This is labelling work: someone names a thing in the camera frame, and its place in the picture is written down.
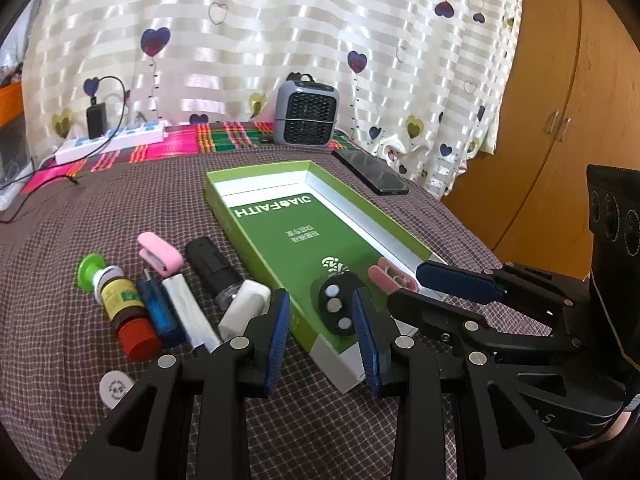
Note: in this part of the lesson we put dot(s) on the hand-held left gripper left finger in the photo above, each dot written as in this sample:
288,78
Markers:
277,340

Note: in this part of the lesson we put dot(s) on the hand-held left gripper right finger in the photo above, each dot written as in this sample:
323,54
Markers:
365,345

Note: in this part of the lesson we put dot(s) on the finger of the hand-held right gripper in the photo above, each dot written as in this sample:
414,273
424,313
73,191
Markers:
450,278
430,310

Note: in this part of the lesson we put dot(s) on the white charger plug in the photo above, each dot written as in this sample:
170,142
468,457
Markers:
242,305

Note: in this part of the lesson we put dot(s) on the black key fob remote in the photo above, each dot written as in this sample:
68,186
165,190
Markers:
320,310

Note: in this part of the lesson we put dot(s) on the pink clip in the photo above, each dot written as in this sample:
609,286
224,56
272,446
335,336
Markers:
162,252
380,275

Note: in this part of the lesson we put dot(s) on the white stick tube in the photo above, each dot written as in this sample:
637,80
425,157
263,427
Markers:
187,310

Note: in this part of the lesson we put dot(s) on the green cardboard box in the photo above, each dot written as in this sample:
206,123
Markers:
280,230

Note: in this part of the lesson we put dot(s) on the blue lighter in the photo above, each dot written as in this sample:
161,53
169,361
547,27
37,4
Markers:
157,310

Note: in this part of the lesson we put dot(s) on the brown bottle with red cap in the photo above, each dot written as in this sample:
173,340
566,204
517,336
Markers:
125,305

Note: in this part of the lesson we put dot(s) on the white round disc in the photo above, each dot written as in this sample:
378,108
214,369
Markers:
116,390

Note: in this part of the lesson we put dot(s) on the green white suction knob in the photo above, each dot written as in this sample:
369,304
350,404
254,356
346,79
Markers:
90,272

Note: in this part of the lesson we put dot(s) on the person's right hand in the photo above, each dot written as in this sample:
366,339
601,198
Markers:
629,425

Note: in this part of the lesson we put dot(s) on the black flashlight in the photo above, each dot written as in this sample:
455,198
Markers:
210,265

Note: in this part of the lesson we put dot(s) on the black smartphone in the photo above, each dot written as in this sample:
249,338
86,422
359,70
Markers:
370,170

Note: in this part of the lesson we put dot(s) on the colourful plaid cloth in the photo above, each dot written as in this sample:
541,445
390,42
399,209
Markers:
225,137

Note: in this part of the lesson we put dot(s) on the grey mini heater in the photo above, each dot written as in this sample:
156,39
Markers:
305,115

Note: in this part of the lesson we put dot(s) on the wooden wardrobe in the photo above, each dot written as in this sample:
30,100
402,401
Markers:
575,85

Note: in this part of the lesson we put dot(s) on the brown checked tablecloth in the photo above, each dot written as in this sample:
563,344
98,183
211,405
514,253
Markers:
75,230

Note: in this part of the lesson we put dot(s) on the white and blue power strip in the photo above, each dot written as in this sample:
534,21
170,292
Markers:
125,135

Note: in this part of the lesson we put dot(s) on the black charger adapter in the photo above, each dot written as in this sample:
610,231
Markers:
96,120

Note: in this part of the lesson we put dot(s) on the heart print curtain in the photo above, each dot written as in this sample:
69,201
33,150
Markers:
300,35

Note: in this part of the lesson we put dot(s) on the clear plastic storage bin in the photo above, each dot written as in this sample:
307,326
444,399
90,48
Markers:
12,150

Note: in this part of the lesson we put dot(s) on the orange bin lid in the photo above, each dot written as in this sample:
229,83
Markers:
10,102

